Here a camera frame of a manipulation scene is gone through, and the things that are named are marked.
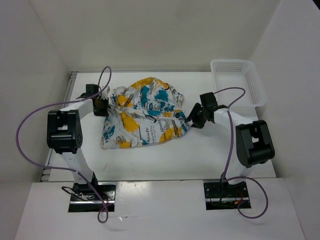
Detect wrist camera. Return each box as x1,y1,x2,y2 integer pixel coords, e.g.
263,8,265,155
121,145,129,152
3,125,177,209
199,92,228,112
77,84,110,100

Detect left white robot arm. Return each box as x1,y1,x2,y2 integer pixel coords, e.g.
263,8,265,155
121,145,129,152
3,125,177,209
46,98,108,200

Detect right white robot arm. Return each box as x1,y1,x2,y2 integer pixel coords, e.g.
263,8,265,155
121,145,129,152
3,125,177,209
185,103,275,197

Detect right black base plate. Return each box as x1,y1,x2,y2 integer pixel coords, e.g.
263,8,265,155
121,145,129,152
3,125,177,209
203,180,252,211

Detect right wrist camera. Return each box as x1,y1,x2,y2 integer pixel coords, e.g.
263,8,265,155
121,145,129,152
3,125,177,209
199,92,228,112

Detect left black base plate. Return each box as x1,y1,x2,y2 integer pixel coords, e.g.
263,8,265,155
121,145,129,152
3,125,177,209
61,181,117,213

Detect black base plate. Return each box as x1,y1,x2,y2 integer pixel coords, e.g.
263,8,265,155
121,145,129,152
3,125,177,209
203,180,252,211
61,181,117,213

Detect white perforated plastic basket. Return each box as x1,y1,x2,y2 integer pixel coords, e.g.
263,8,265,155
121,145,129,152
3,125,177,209
210,59,267,108

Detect white teal yellow patterned shorts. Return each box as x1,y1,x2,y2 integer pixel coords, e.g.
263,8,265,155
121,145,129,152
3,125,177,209
100,77,192,150

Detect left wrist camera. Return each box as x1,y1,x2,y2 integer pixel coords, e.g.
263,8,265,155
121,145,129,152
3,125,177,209
77,84,110,100

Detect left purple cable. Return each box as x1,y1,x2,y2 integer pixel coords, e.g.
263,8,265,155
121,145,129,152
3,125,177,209
15,65,112,223

